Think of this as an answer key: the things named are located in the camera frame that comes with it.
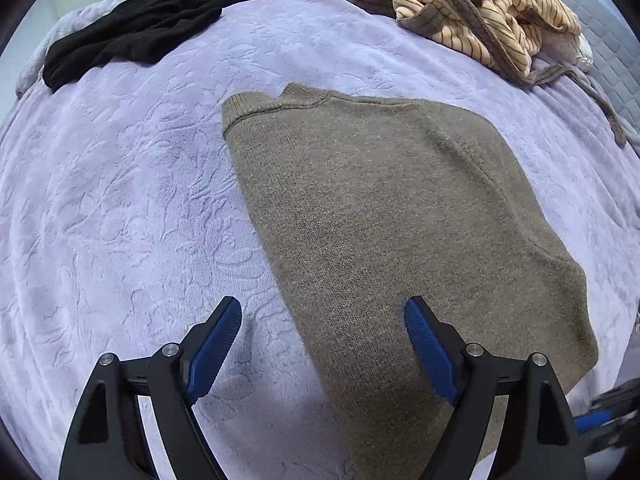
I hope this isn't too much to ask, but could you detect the purple embossed blanket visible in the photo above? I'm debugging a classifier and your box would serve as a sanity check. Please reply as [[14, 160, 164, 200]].
[[0, 0, 640, 480]]

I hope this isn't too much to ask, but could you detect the beige striped garment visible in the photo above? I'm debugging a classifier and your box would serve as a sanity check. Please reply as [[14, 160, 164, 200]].
[[342, 0, 628, 148]]

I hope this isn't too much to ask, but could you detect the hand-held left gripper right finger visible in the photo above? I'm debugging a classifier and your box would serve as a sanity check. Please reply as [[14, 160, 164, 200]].
[[404, 296, 588, 480]]

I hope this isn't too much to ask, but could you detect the grey quilted mattress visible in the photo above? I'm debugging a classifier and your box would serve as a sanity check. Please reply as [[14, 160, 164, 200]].
[[507, 0, 640, 128]]

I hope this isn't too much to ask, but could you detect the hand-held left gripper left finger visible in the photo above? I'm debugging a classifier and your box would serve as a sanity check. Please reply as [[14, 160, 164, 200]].
[[59, 296, 243, 480]]

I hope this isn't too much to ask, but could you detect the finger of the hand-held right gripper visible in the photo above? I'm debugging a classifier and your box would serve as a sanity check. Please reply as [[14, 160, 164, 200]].
[[572, 409, 615, 435]]

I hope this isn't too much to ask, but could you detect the brown knit sweater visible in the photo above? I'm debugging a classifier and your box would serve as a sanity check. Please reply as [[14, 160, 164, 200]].
[[221, 82, 600, 480]]

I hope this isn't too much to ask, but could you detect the black garment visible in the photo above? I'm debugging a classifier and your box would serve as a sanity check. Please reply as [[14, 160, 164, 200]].
[[42, 0, 266, 93]]

